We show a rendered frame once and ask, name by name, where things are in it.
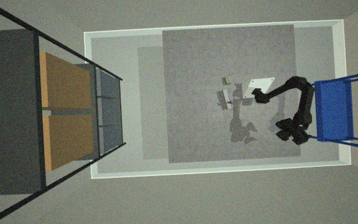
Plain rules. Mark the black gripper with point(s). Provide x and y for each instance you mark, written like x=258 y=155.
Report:
x=281 y=125

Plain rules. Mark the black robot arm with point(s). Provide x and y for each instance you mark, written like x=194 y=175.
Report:
x=301 y=117

